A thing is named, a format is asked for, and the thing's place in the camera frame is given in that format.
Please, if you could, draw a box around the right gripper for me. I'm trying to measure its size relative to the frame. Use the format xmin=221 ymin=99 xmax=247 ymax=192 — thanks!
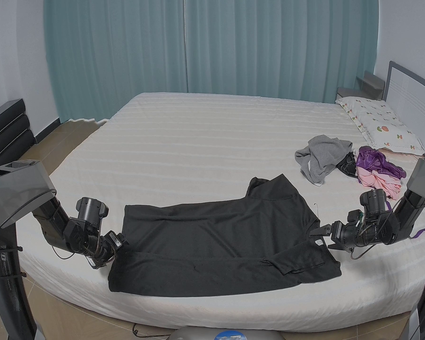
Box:
xmin=310 ymin=221 xmax=367 ymax=253

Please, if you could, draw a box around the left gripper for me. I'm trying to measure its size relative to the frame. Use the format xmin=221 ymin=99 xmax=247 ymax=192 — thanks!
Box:
xmin=87 ymin=230 xmax=128 ymax=270

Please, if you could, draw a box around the black T-shirt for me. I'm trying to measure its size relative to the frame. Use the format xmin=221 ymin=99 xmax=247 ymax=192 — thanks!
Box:
xmin=108 ymin=174 xmax=342 ymax=297

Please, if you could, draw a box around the bed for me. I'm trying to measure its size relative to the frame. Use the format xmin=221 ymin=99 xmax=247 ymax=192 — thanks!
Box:
xmin=16 ymin=61 xmax=425 ymax=332

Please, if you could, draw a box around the pink garment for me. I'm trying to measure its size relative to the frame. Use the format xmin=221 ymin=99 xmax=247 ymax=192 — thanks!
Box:
xmin=357 ymin=168 xmax=402 ymax=201

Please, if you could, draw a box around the black lace garment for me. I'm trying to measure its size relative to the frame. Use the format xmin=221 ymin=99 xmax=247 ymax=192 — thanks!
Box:
xmin=336 ymin=152 xmax=358 ymax=176

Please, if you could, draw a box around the grey garment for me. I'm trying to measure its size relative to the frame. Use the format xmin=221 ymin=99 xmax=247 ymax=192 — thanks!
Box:
xmin=295 ymin=135 xmax=353 ymax=185

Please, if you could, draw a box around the purple garment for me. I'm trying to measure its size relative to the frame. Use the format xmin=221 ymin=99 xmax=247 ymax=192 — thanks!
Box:
xmin=355 ymin=146 xmax=425 ymax=240

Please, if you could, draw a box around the white printed pillow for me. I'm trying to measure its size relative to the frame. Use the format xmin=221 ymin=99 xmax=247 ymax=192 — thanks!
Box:
xmin=335 ymin=97 xmax=425 ymax=155

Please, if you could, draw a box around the black chest of drawers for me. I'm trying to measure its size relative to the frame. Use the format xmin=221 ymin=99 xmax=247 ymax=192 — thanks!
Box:
xmin=0 ymin=98 xmax=36 ymax=169

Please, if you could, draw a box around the grey bedside table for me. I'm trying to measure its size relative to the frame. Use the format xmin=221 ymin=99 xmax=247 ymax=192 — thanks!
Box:
xmin=336 ymin=70 xmax=385 ymax=101

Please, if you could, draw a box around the blue-green curtain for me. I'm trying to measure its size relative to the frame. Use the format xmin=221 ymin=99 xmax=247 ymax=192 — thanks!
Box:
xmin=184 ymin=0 xmax=379 ymax=103
xmin=44 ymin=0 xmax=188 ymax=124

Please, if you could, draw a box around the black cable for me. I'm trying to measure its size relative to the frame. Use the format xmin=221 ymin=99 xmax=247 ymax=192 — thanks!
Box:
xmin=132 ymin=323 xmax=174 ymax=337

